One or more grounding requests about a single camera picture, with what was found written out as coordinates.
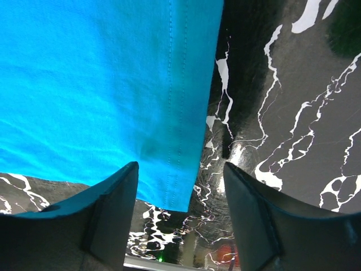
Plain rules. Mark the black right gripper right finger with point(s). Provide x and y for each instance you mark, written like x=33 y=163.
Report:
x=274 y=231

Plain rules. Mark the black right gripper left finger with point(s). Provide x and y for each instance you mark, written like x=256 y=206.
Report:
x=87 y=231

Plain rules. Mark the blue t shirt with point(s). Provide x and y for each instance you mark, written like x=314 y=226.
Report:
x=89 y=86

